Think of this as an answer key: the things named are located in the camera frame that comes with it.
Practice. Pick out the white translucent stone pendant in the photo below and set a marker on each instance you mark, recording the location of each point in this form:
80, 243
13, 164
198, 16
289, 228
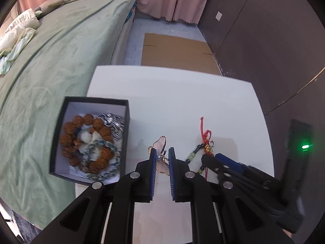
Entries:
86, 137

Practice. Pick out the pink butterfly brooch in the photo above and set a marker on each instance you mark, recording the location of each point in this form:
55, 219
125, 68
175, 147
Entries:
160, 144

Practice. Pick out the white duvet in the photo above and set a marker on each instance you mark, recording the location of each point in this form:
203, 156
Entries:
20, 22

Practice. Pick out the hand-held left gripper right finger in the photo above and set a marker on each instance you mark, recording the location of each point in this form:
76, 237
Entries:
172, 172

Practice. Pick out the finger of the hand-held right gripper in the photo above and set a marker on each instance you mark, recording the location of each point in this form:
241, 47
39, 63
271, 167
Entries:
228, 160
210, 164

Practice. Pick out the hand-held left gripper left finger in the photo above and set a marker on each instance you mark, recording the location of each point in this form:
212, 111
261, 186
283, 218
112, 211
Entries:
153, 172

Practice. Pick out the white side table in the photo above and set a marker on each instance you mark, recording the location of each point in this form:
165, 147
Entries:
177, 101

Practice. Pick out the bed with green blanket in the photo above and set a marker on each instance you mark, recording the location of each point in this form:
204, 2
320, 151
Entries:
63, 56

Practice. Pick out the black jewelry box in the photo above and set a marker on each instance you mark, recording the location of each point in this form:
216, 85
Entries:
101, 101

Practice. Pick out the pale green cloth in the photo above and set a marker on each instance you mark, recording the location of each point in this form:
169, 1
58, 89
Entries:
15, 48

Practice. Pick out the blue printed bed sheet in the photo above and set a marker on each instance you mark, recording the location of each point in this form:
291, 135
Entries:
130, 11

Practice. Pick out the brown cardboard sheet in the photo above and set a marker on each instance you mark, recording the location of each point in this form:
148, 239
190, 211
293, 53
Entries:
177, 53

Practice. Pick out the white wall outlet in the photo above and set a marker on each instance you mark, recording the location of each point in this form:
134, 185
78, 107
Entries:
219, 16

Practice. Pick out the grey plush pillow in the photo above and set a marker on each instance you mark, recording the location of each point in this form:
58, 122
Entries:
48, 5

